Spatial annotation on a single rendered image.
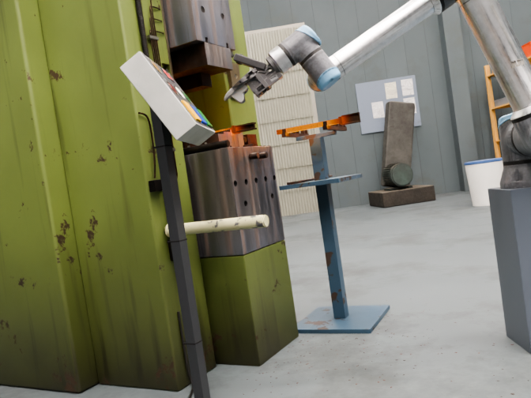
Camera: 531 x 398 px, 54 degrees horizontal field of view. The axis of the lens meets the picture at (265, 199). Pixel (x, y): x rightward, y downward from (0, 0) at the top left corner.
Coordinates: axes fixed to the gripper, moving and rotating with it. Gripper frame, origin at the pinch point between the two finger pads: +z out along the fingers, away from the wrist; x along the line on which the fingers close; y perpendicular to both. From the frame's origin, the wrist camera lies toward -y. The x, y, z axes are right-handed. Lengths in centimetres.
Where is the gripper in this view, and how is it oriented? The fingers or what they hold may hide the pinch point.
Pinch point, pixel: (225, 96)
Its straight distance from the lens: 187.3
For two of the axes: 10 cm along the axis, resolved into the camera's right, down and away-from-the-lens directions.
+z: -7.8, 6.1, 0.9
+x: 0.7, -0.5, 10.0
